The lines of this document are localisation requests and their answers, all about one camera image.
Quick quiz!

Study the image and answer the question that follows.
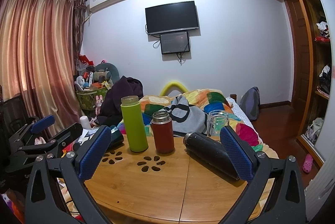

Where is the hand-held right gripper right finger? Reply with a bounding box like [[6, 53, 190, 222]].
[[217, 125, 307, 224]]

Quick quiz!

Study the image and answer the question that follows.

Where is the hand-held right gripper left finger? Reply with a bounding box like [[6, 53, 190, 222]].
[[25, 125, 113, 224]]

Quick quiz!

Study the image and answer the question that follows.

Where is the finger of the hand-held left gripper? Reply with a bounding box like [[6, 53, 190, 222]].
[[9, 115, 56, 152], [18, 122, 84, 160]]

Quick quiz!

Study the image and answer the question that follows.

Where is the black thermos cup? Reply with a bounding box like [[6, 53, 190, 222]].
[[183, 131, 240, 181]]

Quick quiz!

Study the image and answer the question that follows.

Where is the dark green cup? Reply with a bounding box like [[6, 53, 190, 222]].
[[108, 125, 125, 150]]

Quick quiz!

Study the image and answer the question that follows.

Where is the red thermos cup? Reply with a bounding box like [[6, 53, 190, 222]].
[[151, 111, 175, 154]]

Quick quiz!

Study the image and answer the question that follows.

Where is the white bottle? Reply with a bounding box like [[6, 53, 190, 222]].
[[80, 115, 91, 131]]

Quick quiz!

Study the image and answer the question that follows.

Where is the black mesh chair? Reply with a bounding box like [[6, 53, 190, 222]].
[[0, 94, 30, 141]]

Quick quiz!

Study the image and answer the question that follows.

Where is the green basket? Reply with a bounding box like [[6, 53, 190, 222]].
[[76, 87, 109, 111]]

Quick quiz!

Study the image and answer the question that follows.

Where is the pink bunny toy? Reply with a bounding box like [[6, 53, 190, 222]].
[[95, 95, 104, 115]]

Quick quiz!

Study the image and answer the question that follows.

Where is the clear glass jar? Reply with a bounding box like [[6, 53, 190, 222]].
[[207, 110, 230, 139]]

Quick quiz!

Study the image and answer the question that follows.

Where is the grey backpack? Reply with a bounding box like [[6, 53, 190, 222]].
[[239, 87, 260, 121]]

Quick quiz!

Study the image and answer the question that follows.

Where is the dark purple clothing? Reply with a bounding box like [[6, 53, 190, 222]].
[[97, 76, 144, 127]]

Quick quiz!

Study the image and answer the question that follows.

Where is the grey black garment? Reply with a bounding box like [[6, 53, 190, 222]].
[[164, 95, 209, 136]]

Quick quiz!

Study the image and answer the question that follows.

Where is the colourful patchwork quilt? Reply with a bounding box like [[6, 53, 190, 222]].
[[116, 88, 263, 148]]

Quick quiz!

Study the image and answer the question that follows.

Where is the pink curtain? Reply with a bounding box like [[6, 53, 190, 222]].
[[0, 0, 86, 137]]

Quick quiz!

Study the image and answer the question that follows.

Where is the grey green plush toy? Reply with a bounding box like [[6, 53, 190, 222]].
[[93, 63, 120, 84]]

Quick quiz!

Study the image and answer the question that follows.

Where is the pink slipper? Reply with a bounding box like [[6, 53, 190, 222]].
[[303, 153, 314, 174]]

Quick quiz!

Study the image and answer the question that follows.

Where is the red bag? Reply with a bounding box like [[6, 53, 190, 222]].
[[79, 54, 94, 66]]

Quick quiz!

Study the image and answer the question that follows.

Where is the white bag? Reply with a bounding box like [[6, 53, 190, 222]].
[[306, 118, 325, 145]]

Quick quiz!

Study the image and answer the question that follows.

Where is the yellow foam tube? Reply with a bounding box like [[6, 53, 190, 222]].
[[160, 81, 189, 97]]

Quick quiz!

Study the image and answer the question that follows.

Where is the small black monitor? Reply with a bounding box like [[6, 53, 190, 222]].
[[160, 32, 191, 55]]

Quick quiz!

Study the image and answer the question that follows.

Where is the wall television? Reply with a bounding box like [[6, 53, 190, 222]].
[[145, 0, 200, 36]]

